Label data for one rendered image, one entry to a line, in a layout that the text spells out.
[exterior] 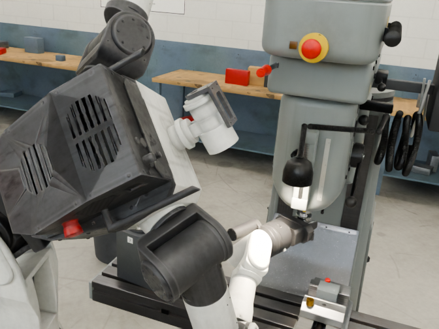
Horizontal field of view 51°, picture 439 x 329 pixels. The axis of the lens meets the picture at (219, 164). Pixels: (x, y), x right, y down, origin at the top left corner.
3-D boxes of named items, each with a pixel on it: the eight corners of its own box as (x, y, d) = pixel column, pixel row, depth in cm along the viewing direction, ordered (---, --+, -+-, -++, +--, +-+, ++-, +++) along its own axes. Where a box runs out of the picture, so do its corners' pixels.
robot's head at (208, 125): (196, 163, 89) (238, 143, 87) (170, 117, 86) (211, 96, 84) (200, 152, 95) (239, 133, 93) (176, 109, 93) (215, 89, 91)
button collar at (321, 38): (325, 64, 96) (329, 34, 94) (296, 61, 98) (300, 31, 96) (326, 63, 98) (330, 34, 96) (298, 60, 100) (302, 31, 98)
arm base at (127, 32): (99, 70, 83) (157, 78, 89) (98, 2, 85) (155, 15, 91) (74, 92, 95) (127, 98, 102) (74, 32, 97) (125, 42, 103)
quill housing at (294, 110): (338, 222, 122) (359, 102, 111) (263, 205, 128) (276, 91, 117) (346, 195, 139) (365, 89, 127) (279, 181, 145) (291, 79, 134)
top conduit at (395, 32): (399, 47, 95) (403, 30, 93) (378, 46, 96) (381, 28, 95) (400, 34, 134) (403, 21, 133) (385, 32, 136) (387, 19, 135)
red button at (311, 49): (319, 61, 93) (321, 40, 92) (298, 58, 95) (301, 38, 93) (321, 59, 96) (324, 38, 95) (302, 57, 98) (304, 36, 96)
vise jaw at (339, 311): (341, 329, 132) (343, 318, 131) (298, 316, 136) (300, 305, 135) (344, 316, 137) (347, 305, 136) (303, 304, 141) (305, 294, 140)
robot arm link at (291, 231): (316, 220, 128) (290, 233, 120) (311, 250, 131) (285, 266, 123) (280, 204, 136) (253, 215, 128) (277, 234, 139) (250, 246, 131)
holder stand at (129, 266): (169, 299, 151) (170, 245, 144) (116, 277, 160) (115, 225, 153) (189, 281, 161) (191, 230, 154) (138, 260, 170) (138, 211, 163)
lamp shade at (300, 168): (283, 186, 109) (285, 161, 106) (281, 174, 115) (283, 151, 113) (313, 188, 108) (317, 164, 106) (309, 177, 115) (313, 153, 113)
